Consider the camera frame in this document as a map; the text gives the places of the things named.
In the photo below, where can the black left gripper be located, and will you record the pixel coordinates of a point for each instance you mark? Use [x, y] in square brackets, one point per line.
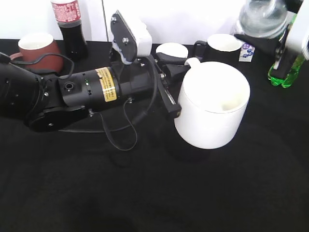
[149, 77]

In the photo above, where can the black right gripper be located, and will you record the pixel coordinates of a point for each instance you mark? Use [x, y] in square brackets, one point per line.
[276, 49]

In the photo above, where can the clear plastic water bottle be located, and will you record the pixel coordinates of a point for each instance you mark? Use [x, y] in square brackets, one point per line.
[263, 19]

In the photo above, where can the large white ceramic mug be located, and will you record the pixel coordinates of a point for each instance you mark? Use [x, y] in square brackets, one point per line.
[213, 98]

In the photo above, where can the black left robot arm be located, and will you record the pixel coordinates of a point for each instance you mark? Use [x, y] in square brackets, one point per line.
[46, 101]

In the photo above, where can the small white cup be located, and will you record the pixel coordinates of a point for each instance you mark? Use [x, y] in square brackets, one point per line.
[173, 49]

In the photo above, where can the green plastic bottle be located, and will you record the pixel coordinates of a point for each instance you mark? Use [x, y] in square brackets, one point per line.
[285, 83]

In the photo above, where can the small blue-white milk carton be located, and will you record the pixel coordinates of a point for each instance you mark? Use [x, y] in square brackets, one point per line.
[246, 52]

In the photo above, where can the black ceramic mug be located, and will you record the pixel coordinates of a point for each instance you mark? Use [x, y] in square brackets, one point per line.
[224, 48]

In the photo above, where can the cola bottle red label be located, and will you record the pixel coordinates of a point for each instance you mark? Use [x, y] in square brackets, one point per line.
[68, 16]

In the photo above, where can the brown ceramic mug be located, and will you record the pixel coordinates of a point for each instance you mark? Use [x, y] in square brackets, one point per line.
[34, 45]

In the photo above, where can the black table cloth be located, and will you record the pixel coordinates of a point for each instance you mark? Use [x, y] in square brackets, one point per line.
[259, 182]

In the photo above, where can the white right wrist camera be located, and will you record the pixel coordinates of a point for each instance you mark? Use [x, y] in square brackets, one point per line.
[298, 36]

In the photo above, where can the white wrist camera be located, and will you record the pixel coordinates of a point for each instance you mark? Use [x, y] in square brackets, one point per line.
[298, 36]
[131, 39]

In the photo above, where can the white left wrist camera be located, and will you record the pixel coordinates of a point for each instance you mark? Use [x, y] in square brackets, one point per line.
[131, 39]

